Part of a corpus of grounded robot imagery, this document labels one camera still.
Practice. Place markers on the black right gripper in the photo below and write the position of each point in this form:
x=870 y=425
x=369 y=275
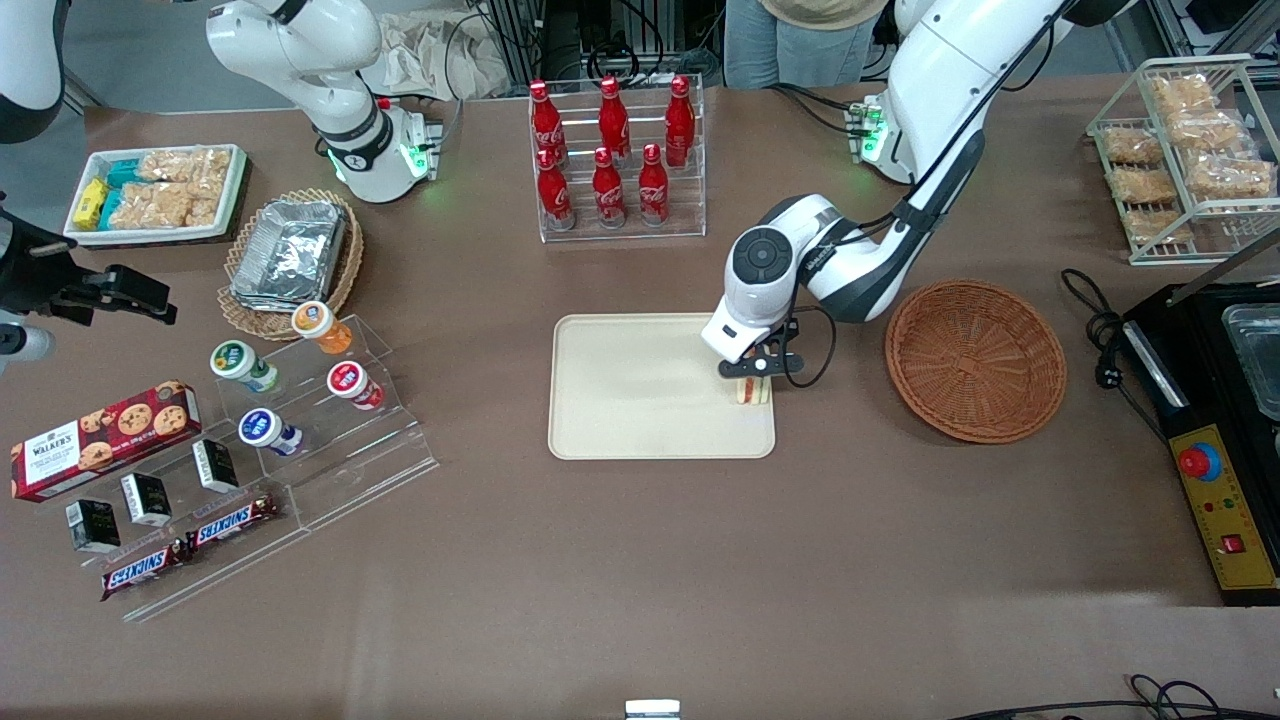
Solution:
x=38 y=272

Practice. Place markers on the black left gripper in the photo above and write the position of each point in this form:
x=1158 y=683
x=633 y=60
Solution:
x=790 y=332

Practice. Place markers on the triangular sandwich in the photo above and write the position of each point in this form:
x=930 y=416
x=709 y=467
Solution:
x=755 y=395

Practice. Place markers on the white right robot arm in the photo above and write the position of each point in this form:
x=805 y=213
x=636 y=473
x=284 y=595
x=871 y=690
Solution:
x=300 y=50

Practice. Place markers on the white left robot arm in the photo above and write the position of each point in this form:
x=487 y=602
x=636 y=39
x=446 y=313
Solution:
x=950 y=60

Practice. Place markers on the beige plastic tray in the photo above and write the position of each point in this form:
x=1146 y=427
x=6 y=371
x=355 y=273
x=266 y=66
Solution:
x=640 y=400

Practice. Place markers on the white rectangular snack tray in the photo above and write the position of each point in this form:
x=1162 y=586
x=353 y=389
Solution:
x=236 y=190

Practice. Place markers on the light woven wicker basket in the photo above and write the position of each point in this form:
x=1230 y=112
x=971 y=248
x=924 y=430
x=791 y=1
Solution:
x=345 y=270

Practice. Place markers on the round brown wicker basket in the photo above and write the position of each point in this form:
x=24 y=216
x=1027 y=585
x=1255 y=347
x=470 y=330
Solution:
x=975 y=360

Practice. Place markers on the teal snack packet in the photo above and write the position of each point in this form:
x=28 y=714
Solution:
x=124 y=173
x=111 y=208

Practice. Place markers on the clear-wrapped rice cracker pack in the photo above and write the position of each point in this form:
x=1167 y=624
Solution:
x=1182 y=95
x=1205 y=130
x=1140 y=184
x=212 y=172
x=1155 y=228
x=1230 y=178
x=165 y=166
x=1130 y=145
x=150 y=205

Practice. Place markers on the yellow snack packet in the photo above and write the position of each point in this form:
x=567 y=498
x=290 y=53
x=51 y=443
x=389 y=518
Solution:
x=91 y=203

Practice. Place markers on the green-lid yogurt cup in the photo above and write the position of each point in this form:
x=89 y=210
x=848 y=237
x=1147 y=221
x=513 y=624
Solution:
x=235 y=360

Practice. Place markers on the red Walkers cookie box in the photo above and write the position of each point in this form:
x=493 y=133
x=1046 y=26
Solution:
x=100 y=440

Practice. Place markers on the stacked aluminium foil containers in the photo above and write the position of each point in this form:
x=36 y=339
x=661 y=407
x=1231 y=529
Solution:
x=288 y=255

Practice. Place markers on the blue-lid yogurt cup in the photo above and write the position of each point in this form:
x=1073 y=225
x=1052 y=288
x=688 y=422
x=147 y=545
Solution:
x=260 y=428

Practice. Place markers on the orange-lid yogurt cup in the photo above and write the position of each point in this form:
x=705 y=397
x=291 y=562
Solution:
x=315 y=322

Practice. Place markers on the small black carton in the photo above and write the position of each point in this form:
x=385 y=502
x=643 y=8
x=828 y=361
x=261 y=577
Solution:
x=93 y=526
x=215 y=466
x=146 y=499

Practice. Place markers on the clear acrylic bottle rack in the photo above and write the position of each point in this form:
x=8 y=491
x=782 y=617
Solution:
x=620 y=235

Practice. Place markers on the red cola bottle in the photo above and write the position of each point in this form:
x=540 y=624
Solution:
x=653 y=192
x=608 y=195
x=680 y=118
x=546 y=118
x=613 y=118
x=555 y=195

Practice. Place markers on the red-lid yogurt cup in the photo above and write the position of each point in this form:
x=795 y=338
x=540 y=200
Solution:
x=347 y=380

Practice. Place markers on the Snickers chocolate bar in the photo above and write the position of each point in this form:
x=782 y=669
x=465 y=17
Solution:
x=140 y=570
x=230 y=523

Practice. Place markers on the clear acrylic stepped stand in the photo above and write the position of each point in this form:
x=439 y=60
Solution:
x=240 y=560
x=370 y=450

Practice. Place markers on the person in blue jeans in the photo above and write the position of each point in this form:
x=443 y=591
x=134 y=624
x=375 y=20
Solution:
x=790 y=45

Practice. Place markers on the crumpled beige bag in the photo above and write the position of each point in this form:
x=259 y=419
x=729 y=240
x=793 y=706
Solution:
x=430 y=55

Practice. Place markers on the metal equipment rack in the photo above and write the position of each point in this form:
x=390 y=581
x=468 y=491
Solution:
x=520 y=35

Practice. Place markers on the black countertop appliance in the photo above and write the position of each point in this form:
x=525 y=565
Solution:
x=1195 y=370

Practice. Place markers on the yellow emergency stop control box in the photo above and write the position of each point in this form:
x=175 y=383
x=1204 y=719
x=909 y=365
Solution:
x=1225 y=510

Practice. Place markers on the clear plastic container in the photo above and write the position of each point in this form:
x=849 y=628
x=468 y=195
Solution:
x=1255 y=360

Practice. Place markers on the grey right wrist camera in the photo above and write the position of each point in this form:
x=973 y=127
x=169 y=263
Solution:
x=25 y=343

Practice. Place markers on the small white bracket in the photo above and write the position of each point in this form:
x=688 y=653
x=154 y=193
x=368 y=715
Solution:
x=652 y=710

